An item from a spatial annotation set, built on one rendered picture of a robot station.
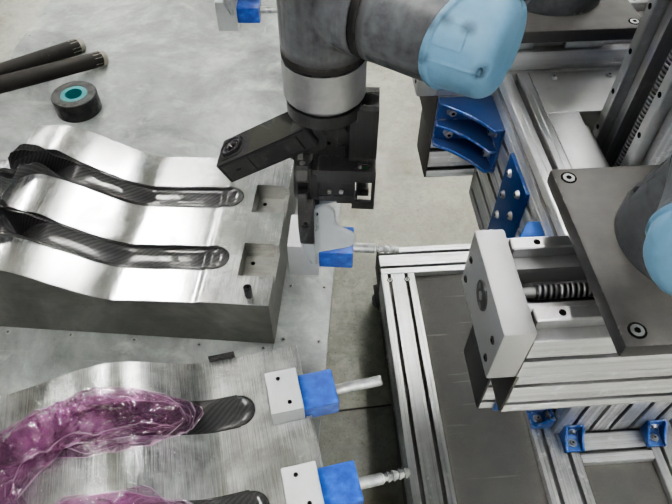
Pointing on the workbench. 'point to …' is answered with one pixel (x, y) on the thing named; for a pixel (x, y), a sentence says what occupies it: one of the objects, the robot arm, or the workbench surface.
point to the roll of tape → (76, 101)
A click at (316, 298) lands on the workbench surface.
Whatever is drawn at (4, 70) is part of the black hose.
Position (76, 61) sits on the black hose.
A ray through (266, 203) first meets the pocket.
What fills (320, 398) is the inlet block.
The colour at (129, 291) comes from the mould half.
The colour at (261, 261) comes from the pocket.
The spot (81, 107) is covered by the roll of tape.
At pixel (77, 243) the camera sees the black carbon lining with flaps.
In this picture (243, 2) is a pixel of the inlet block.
